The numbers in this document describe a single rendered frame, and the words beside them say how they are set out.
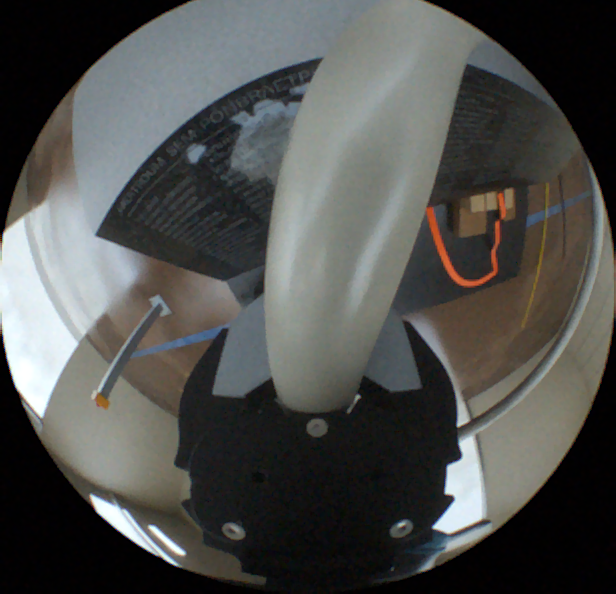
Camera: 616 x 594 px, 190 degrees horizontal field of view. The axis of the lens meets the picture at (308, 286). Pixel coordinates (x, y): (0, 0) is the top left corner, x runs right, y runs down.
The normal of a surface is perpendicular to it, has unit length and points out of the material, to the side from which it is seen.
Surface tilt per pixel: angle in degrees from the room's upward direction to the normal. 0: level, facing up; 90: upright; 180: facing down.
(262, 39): 0
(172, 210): 45
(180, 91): 0
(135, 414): 90
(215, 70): 0
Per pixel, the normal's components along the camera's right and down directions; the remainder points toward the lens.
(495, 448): -0.42, -0.77
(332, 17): -0.05, 0.55
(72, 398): 0.91, -0.33
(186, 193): 0.22, 0.94
